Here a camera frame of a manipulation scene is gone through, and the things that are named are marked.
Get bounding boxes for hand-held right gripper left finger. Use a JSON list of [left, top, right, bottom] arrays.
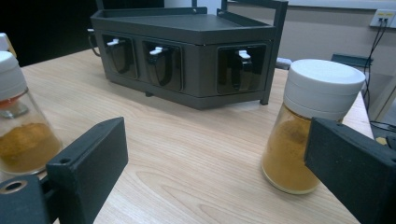
[[46, 117, 129, 224]]

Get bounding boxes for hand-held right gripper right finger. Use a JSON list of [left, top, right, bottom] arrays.
[[304, 117, 396, 224]]

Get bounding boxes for spice jar with flip lid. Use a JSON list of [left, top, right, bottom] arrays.
[[0, 50, 64, 175]]

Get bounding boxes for spice jar with round cap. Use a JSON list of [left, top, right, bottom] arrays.
[[261, 59, 367, 195]]

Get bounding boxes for dark grey corner spice rack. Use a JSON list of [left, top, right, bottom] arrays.
[[88, 0, 289, 110]]

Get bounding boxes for white panel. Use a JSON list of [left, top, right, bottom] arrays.
[[164, 0, 222, 14]]

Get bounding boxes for black seasoning box white handle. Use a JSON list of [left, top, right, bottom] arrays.
[[217, 44, 268, 95], [87, 28, 102, 58], [142, 40, 183, 92], [102, 34, 138, 79]]

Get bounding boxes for dark wall box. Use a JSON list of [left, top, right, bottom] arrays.
[[330, 53, 374, 67]]

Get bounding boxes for black socket cables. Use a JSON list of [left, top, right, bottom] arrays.
[[362, 18, 389, 113]]

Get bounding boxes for white wall socket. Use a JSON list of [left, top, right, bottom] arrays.
[[369, 8, 396, 29]]

